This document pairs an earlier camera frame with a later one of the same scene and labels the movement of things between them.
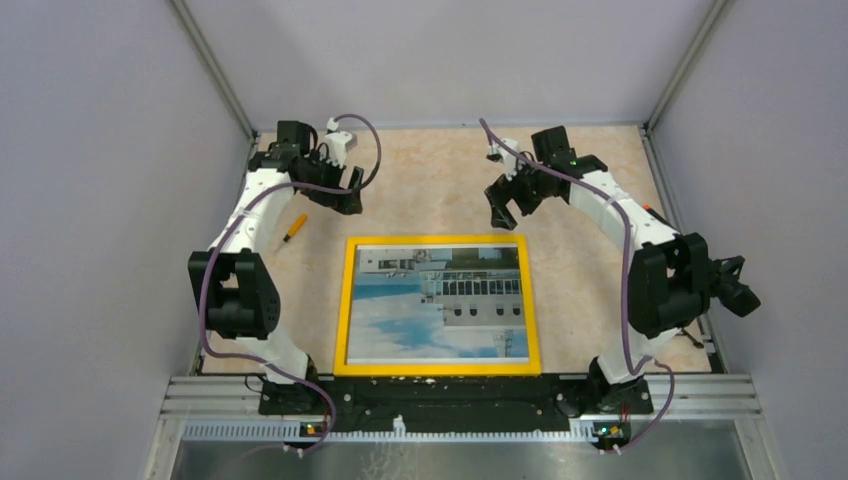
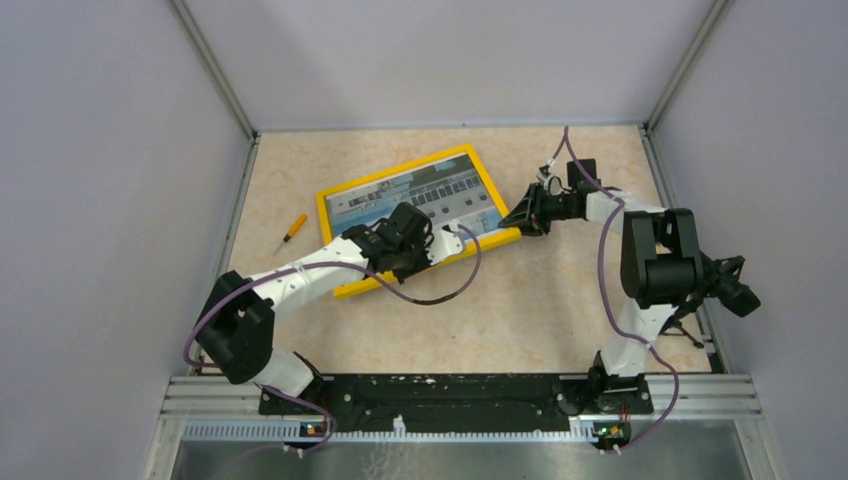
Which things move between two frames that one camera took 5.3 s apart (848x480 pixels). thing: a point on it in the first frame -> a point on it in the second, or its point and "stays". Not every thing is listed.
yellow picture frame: (533, 367) -> (449, 187)
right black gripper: (500, 193) -> (529, 209)
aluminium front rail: (691, 395) stays
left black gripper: (346, 203) -> (421, 241)
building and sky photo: (431, 304) -> (449, 192)
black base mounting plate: (381, 399) stays
